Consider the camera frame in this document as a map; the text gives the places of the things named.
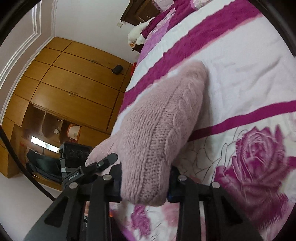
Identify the dark wooden headboard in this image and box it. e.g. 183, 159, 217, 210
120, 0, 160, 26

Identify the white plush toy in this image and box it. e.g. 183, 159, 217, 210
127, 17, 154, 47

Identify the pink knitted sweater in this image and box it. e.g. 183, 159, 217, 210
86, 61, 208, 206

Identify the wooden wardrobe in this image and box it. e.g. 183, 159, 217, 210
3, 37, 132, 164

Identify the small black bag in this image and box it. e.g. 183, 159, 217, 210
112, 65, 123, 75

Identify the red bag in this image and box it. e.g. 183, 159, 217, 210
130, 62, 137, 76

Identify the black chair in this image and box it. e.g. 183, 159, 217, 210
25, 149, 63, 184

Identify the floral and striped bed cover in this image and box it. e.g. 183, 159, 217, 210
112, 1, 295, 240

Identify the dark wooden nightstand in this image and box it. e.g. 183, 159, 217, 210
132, 44, 144, 53

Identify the black cable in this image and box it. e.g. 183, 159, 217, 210
0, 124, 57, 202

